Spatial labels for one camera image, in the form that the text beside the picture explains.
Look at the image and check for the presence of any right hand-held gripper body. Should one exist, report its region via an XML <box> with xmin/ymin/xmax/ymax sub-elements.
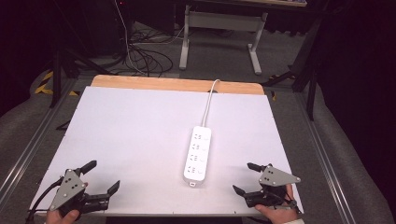
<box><xmin>243</xmin><ymin>163</ymin><xmax>303</xmax><ymax>209</ymax></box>

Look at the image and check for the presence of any wooden table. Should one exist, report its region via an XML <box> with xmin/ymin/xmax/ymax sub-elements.
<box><xmin>90</xmin><ymin>74</ymin><xmax>265</xmax><ymax>96</ymax></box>

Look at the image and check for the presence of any white floor cable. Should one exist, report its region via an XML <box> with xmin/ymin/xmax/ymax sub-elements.
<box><xmin>113</xmin><ymin>0</ymin><xmax>148</xmax><ymax>77</ymax></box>

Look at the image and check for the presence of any yellow black hazard tape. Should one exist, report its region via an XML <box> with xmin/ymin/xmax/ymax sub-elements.
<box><xmin>34</xmin><ymin>70</ymin><xmax>80</xmax><ymax>97</ymax></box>

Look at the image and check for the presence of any black metal stand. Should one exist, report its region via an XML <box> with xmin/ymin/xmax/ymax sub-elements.
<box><xmin>49</xmin><ymin>0</ymin><xmax>110</xmax><ymax>109</ymax></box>
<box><xmin>262</xmin><ymin>15</ymin><xmax>323</xmax><ymax>121</ymax></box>

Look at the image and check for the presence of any white board sheet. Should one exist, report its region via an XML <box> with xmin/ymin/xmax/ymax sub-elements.
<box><xmin>30</xmin><ymin>85</ymin><xmax>304</xmax><ymax>217</ymax></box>

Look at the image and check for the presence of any person's left hand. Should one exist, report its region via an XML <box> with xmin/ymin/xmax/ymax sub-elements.
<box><xmin>46</xmin><ymin>208</ymin><xmax>81</xmax><ymax>224</ymax></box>

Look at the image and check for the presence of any white power strip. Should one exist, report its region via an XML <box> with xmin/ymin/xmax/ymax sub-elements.
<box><xmin>183</xmin><ymin>124</ymin><xmax>213</xmax><ymax>189</ymax></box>

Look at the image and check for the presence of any person's right hand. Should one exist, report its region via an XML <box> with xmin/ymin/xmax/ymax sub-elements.
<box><xmin>254</xmin><ymin>183</ymin><xmax>301</xmax><ymax>224</ymax></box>

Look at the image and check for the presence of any black floor cable bundle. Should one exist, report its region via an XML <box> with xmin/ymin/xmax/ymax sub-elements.
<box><xmin>122</xmin><ymin>29</ymin><xmax>175</xmax><ymax>78</ymax></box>

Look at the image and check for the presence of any white metal desk frame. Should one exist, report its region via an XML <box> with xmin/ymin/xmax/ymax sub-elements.
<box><xmin>178</xmin><ymin>4</ymin><xmax>269</xmax><ymax>76</ymax></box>

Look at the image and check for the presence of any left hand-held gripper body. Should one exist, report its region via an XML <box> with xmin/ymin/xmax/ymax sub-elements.
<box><xmin>49</xmin><ymin>168</ymin><xmax>110</xmax><ymax>220</ymax></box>

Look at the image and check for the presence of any white power strip cable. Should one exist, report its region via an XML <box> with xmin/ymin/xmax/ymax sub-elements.
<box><xmin>201</xmin><ymin>78</ymin><xmax>221</xmax><ymax>128</ymax></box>

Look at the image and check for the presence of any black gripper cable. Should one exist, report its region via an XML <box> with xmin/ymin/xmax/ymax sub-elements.
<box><xmin>25</xmin><ymin>176</ymin><xmax>65</xmax><ymax>224</ymax></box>

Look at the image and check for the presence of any aluminium rail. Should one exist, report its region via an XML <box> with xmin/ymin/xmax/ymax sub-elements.
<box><xmin>293</xmin><ymin>92</ymin><xmax>348</xmax><ymax>224</ymax></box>
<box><xmin>0</xmin><ymin>77</ymin><xmax>78</xmax><ymax>203</ymax></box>

